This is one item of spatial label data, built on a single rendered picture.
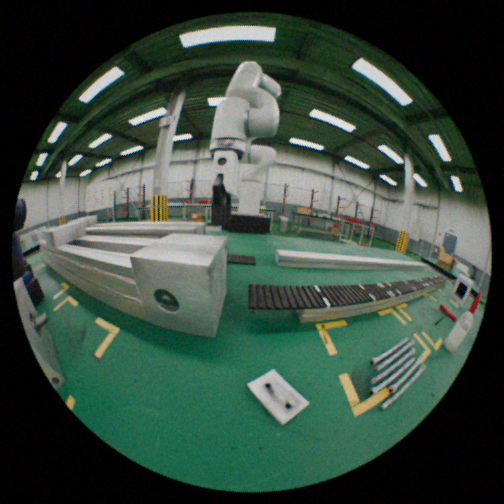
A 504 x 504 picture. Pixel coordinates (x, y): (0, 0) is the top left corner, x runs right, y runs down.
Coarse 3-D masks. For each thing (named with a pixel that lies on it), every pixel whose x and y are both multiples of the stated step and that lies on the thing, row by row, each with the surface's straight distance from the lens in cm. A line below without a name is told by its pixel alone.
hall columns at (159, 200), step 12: (192, 72) 564; (180, 84) 519; (180, 96) 469; (168, 108) 459; (180, 108) 462; (168, 132) 398; (168, 144) 392; (408, 144) 777; (156, 156) 391; (168, 156) 389; (408, 156) 720; (156, 168) 389; (168, 168) 387; (408, 168) 701; (60, 180) 1092; (408, 180) 684; (60, 192) 1054; (156, 192) 382; (408, 192) 670; (60, 204) 1048; (156, 204) 361; (408, 204) 658; (60, 216) 1043; (156, 216) 363; (408, 216) 648; (408, 228) 669
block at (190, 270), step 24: (168, 240) 20; (192, 240) 19; (216, 240) 19; (144, 264) 15; (168, 264) 13; (192, 264) 12; (216, 264) 14; (144, 288) 17; (168, 288) 15; (192, 288) 13; (216, 288) 16; (168, 312) 17; (192, 312) 15; (216, 312) 17
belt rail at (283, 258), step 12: (276, 252) 39; (288, 252) 38; (300, 252) 40; (288, 264) 37; (300, 264) 38; (312, 264) 39; (324, 264) 41; (336, 264) 44; (348, 264) 47; (360, 264) 51; (372, 264) 54; (384, 264) 61; (396, 264) 69; (408, 264) 81; (420, 264) 101
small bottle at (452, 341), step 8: (472, 304) 38; (472, 312) 38; (464, 320) 38; (472, 320) 39; (456, 328) 38; (464, 328) 38; (448, 336) 40; (456, 336) 38; (464, 336) 39; (448, 344) 39; (456, 344) 39
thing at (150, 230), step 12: (96, 228) 60; (108, 228) 53; (120, 228) 47; (132, 228) 43; (144, 228) 40; (156, 228) 37; (168, 228) 35; (180, 228) 34; (192, 228) 32; (204, 228) 40
